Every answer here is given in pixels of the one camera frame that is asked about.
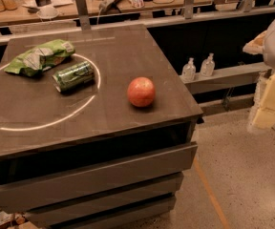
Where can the green soda can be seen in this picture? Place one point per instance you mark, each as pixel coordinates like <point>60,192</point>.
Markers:
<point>73,76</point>

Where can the red apple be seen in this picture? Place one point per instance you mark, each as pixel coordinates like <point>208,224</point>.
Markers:
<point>141,92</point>

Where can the grey drawer cabinet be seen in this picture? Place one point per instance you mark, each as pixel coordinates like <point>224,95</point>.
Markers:
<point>89,159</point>

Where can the clear sanitizer bottle left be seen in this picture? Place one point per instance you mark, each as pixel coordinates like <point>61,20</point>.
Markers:
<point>189,70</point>

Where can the clear sanitizer bottle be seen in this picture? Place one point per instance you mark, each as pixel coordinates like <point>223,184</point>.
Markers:
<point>208,65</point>
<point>189,70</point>

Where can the clear sanitizer bottle right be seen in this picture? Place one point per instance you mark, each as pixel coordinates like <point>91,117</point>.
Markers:
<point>208,65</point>

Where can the grey power strip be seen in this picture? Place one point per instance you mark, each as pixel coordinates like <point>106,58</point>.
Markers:
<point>105,5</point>

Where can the green chip bag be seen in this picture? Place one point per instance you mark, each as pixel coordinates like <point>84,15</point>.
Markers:
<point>41,58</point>

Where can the white bowl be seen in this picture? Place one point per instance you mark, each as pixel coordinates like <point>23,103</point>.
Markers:
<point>47,13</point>

